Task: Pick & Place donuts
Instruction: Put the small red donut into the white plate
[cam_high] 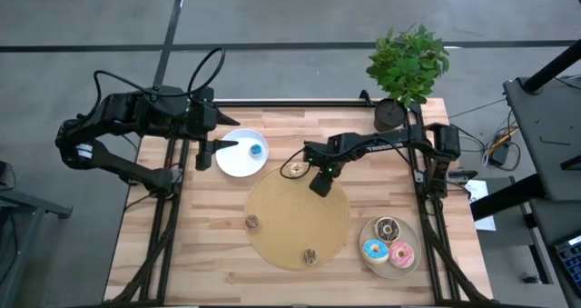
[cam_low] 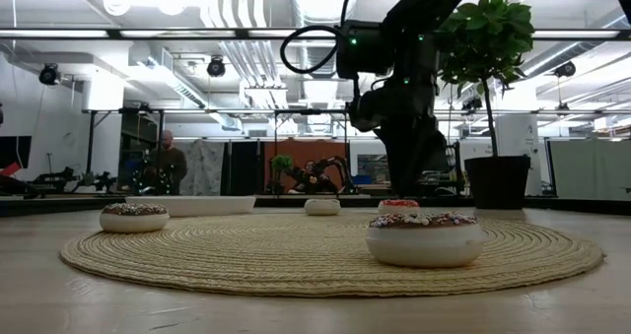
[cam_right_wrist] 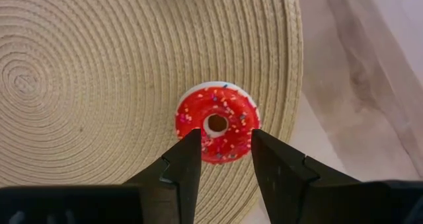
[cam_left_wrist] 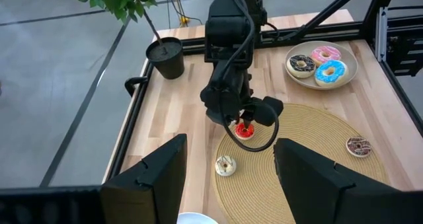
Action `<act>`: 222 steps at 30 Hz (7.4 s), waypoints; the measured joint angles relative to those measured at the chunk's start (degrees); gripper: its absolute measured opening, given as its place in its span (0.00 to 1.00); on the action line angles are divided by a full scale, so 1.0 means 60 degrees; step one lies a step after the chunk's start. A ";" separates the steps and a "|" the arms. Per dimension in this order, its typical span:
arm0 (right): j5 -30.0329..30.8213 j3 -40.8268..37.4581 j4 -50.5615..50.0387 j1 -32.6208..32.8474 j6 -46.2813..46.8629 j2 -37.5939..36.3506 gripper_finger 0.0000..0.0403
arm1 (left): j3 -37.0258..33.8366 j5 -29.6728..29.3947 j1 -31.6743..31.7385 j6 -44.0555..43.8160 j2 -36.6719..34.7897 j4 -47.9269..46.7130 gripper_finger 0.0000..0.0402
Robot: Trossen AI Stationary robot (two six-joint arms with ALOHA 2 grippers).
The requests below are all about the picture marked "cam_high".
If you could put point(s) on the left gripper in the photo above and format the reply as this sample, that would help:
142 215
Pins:
202 117

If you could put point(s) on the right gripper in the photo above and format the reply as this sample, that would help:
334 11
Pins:
327 155

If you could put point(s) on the small white frosted donut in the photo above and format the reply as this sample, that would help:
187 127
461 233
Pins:
296 173

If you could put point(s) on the small blue frosted donut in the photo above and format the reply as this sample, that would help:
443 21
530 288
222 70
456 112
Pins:
255 153

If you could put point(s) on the large chocolate frosted donut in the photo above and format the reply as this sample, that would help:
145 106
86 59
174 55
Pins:
380 235

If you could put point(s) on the small chocolate sprinkle donut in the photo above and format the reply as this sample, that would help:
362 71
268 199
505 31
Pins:
310 260
252 225

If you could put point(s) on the large blue frosted donut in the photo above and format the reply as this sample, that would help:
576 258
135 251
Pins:
370 255

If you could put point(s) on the large pink frosted donut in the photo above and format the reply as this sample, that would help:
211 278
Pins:
396 260

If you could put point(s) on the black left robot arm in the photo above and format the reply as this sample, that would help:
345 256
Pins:
127 112

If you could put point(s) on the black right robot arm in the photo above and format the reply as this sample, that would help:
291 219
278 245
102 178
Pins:
386 140

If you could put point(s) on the white round plate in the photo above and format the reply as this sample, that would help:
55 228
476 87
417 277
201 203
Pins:
236 160

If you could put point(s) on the round woven straw placemat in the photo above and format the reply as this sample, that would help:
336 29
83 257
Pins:
295 221

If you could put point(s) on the potted green plant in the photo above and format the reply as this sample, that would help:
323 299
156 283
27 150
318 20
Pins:
406 67

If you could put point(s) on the black clamp device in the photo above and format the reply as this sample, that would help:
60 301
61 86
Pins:
460 176

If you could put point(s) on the beige round plate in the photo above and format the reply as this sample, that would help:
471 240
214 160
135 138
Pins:
408 271

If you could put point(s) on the white paper sheet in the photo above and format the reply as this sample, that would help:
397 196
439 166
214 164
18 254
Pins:
476 191

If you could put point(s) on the black power adapter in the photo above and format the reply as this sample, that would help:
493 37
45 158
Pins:
499 153

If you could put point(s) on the black metal stand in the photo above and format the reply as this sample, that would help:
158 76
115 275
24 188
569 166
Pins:
63 212

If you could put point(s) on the dark grey desk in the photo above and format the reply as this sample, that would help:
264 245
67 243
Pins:
544 135

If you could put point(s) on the black hex key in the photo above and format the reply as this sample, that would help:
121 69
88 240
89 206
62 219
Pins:
556 141

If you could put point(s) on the black round pole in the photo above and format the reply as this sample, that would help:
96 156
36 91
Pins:
554 67

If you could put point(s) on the black keyboard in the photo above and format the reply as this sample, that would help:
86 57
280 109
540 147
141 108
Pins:
569 262

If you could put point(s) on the black desk base frame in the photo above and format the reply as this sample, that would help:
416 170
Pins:
499 203

